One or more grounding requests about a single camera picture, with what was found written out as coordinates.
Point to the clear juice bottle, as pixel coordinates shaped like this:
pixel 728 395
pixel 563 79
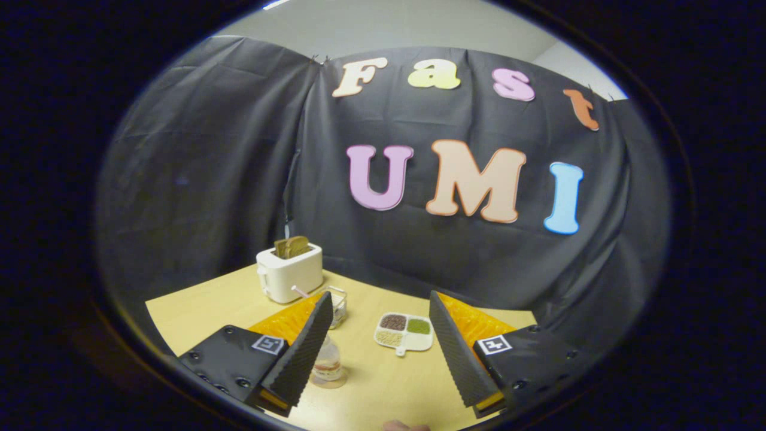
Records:
pixel 328 362

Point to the white toaster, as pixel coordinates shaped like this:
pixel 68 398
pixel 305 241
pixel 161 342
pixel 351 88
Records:
pixel 293 275

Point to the pale yellow beans pile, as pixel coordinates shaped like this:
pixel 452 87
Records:
pixel 389 338

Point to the black backdrop cloth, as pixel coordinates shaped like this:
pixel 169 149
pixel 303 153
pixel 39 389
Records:
pixel 239 179

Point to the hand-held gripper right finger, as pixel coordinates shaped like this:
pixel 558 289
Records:
pixel 455 353

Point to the dark red beans pile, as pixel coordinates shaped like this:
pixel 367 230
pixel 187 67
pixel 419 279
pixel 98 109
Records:
pixel 393 322

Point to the white divided plate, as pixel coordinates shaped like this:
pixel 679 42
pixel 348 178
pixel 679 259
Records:
pixel 406 346

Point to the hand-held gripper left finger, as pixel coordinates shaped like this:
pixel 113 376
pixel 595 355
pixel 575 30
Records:
pixel 305 353

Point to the brown toast slice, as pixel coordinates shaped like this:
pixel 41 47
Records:
pixel 281 248
pixel 299 245

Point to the wooden table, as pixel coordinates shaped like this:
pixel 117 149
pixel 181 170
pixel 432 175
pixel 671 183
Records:
pixel 377 386

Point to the clear glass cup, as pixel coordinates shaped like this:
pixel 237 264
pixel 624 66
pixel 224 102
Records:
pixel 339 308

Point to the green beans pile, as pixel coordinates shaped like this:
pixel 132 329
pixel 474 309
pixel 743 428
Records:
pixel 419 326

